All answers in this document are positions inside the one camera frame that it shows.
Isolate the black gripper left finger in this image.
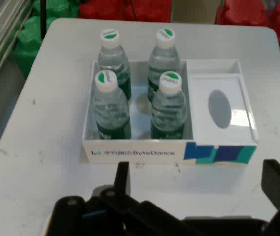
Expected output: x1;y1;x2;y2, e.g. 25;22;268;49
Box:
47;161;181;236

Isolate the clear water bottle green label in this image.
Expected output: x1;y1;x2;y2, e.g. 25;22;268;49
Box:
150;71;188;140
97;29;132;101
92;70;132;140
147;28;181;103

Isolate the white blue organizer box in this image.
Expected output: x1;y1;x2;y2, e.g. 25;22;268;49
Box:
80;59;260;166

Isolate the black tripod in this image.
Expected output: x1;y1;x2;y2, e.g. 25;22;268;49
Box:
39;0;48;40

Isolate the thin black tripod cable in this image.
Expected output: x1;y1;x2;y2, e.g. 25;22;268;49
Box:
129;0;140;22

